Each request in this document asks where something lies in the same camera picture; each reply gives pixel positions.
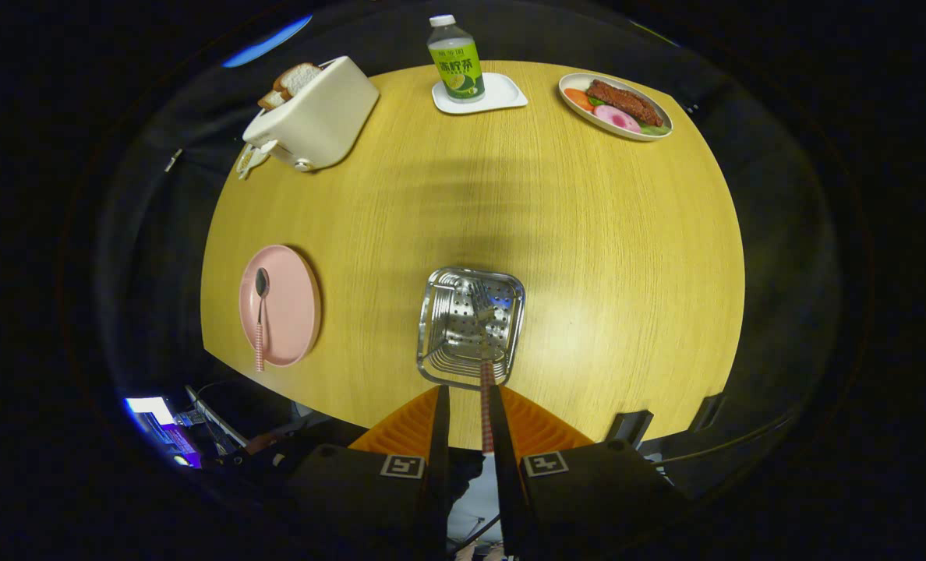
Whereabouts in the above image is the oval plate of food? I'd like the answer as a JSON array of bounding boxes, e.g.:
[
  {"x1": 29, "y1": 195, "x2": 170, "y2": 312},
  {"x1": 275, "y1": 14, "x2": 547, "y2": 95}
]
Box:
[{"x1": 558, "y1": 72, "x2": 674, "y2": 142}]

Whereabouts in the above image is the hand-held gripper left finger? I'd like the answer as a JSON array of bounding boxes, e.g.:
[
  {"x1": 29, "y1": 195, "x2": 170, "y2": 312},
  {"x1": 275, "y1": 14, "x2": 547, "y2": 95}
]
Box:
[{"x1": 284, "y1": 385, "x2": 453, "y2": 561}]

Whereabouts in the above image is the large bread slice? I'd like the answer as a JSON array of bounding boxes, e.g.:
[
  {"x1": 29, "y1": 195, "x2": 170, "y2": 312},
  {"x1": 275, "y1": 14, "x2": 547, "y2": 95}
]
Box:
[{"x1": 274, "y1": 62, "x2": 323, "y2": 99}]

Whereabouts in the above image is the green label drink bottle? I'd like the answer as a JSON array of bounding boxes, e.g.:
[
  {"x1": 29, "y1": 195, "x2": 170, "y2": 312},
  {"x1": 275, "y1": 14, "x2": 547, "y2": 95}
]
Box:
[{"x1": 427, "y1": 14, "x2": 486, "y2": 103}]

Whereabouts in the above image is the white square coaster tray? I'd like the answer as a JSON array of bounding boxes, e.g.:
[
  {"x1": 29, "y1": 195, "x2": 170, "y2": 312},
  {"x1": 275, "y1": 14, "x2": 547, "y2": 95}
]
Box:
[{"x1": 432, "y1": 72, "x2": 528, "y2": 116}]

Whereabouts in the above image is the grey laptop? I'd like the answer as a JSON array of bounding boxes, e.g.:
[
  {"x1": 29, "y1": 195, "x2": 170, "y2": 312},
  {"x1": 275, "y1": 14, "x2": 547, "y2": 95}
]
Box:
[{"x1": 185, "y1": 384, "x2": 249, "y2": 449}]

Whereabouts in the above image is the metal wire cutlery basket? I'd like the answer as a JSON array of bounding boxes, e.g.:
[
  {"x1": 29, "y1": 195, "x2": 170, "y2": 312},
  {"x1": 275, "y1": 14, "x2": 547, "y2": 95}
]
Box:
[{"x1": 416, "y1": 266, "x2": 526, "y2": 390}]

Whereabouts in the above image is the checkered handle fork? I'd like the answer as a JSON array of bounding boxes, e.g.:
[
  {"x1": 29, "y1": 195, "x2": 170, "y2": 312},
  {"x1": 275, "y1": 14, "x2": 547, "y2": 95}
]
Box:
[{"x1": 467, "y1": 280, "x2": 497, "y2": 455}]

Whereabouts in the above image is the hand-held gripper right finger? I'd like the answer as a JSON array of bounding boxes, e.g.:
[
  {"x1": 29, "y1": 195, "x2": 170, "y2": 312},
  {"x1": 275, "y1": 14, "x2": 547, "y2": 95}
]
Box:
[{"x1": 488, "y1": 385, "x2": 694, "y2": 561}]

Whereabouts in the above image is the black bracket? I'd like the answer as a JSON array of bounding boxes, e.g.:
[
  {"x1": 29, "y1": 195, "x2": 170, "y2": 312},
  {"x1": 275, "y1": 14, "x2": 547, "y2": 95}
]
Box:
[
  {"x1": 607, "y1": 411, "x2": 655, "y2": 449},
  {"x1": 693, "y1": 393, "x2": 725, "y2": 429}
]

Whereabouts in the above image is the lit computer screen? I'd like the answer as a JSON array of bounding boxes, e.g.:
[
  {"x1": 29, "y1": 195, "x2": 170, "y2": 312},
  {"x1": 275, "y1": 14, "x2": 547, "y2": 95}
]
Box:
[{"x1": 124, "y1": 396, "x2": 203, "y2": 470}]

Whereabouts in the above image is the checkered handle spoon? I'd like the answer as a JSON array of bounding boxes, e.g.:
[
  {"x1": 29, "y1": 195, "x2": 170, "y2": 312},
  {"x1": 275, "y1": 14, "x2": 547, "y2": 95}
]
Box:
[{"x1": 253, "y1": 267, "x2": 270, "y2": 373}]

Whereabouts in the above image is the pink round plate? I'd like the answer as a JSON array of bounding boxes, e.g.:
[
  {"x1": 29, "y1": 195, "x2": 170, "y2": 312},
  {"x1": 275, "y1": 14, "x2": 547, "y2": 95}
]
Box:
[{"x1": 239, "y1": 245, "x2": 323, "y2": 368}]

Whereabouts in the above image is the white toaster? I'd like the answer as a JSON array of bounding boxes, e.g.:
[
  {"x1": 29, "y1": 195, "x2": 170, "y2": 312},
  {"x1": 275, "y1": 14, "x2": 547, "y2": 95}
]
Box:
[{"x1": 242, "y1": 56, "x2": 380, "y2": 172}]

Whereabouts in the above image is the white divided seasoning dish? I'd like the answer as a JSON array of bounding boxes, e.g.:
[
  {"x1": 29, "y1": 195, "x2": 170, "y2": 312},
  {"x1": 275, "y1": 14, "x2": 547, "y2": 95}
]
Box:
[{"x1": 235, "y1": 143, "x2": 273, "y2": 182}]

